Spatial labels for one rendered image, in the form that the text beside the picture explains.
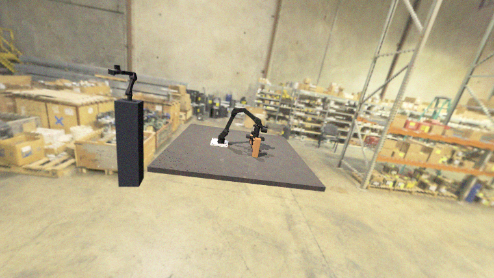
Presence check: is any orange wooden block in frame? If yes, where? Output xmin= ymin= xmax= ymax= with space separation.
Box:
xmin=252 ymin=138 xmax=261 ymax=158

